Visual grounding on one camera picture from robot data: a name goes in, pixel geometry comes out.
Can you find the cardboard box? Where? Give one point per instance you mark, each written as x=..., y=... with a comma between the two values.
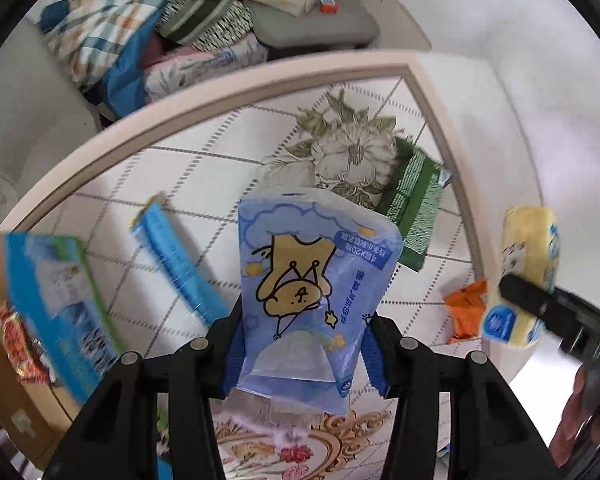
x=10, y=410

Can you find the blue bear print tissue packet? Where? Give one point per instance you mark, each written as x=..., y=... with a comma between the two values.
x=300, y=280

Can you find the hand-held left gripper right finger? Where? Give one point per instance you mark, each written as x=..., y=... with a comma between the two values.
x=372, y=360

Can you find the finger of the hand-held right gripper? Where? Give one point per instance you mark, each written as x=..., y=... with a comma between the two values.
x=535, y=302

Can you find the striped pillow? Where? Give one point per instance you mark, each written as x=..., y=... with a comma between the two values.
x=205, y=15

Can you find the white board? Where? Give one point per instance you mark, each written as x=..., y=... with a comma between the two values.
x=392, y=15

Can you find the floral pink pillow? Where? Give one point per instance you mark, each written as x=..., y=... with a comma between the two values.
x=200, y=67

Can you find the small red box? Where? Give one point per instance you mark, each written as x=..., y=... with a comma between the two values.
x=328, y=4

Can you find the blue and green packet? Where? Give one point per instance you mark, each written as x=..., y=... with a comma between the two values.
x=60, y=305

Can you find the yellow tissue packet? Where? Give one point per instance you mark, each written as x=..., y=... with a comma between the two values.
x=527, y=255

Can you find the long blue packet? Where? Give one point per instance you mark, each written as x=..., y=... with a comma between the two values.
x=175, y=255

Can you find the orange packet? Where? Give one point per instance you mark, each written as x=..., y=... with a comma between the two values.
x=466, y=312

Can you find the plaid quilt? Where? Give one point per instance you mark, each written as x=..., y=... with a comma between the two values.
x=110, y=15

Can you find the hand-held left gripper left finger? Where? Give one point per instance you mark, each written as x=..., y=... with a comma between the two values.
x=231, y=375

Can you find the person's right hand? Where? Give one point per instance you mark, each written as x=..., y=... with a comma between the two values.
x=577, y=425

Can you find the red patterned packet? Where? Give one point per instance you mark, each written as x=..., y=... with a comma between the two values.
x=22, y=347

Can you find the grey stool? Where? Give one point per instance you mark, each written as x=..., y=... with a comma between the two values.
x=315, y=27

